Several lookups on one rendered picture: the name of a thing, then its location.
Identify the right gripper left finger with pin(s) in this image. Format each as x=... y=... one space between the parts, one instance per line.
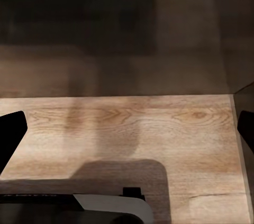
x=12 y=129

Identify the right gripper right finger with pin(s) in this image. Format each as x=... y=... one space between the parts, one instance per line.
x=246 y=127

